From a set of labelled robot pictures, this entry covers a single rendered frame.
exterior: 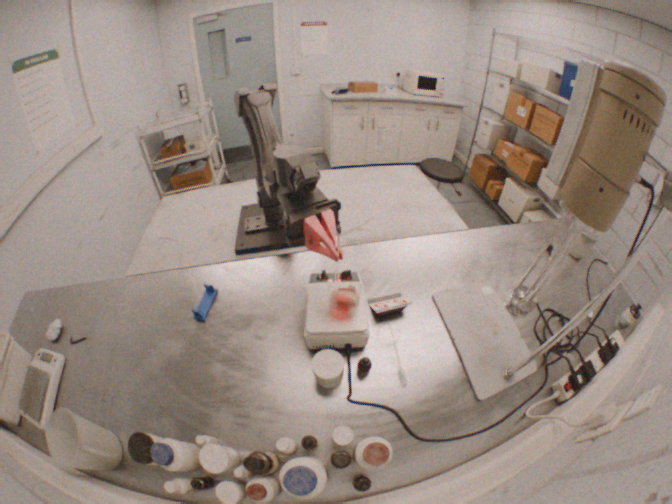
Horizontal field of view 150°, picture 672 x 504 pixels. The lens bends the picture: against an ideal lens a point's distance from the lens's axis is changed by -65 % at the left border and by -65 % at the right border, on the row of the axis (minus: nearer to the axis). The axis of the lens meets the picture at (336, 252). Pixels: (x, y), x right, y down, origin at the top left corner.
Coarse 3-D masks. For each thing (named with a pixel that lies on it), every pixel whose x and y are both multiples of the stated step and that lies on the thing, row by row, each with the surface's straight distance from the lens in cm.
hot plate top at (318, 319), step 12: (312, 288) 55; (324, 288) 55; (312, 300) 53; (324, 300) 53; (360, 300) 53; (312, 312) 52; (324, 312) 51; (360, 312) 52; (312, 324) 50; (324, 324) 50; (336, 324) 50; (348, 324) 50; (360, 324) 50
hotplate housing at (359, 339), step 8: (304, 328) 53; (368, 328) 53; (304, 336) 52; (312, 336) 51; (320, 336) 51; (328, 336) 51; (336, 336) 51; (344, 336) 51; (352, 336) 52; (360, 336) 52; (368, 336) 53; (312, 344) 54; (320, 344) 54; (328, 344) 54; (336, 344) 54; (344, 344) 54; (352, 344) 55; (360, 344) 55
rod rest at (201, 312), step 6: (210, 288) 70; (216, 288) 71; (204, 294) 72; (210, 294) 71; (216, 294) 71; (204, 300) 70; (210, 300) 70; (198, 306) 70; (204, 306) 69; (210, 306) 69; (198, 312) 66; (204, 312) 68; (198, 318) 68; (204, 318) 68
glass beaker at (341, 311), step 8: (344, 272) 47; (328, 280) 46; (344, 280) 49; (352, 280) 48; (360, 280) 46; (328, 288) 45; (352, 288) 50; (360, 288) 46; (328, 296) 47; (360, 296) 46; (328, 304) 50; (336, 304) 45; (344, 304) 44; (352, 304) 45; (336, 312) 48; (344, 312) 47; (352, 312) 48; (344, 320) 50
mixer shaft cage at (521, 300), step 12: (564, 216) 46; (576, 228) 47; (564, 240) 48; (576, 240) 45; (540, 252) 50; (564, 252) 46; (540, 276) 52; (516, 288) 56; (528, 288) 59; (540, 288) 51; (504, 300) 57; (516, 300) 54; (528, 300) 53; (516, 312) 56; (528, 312) 55
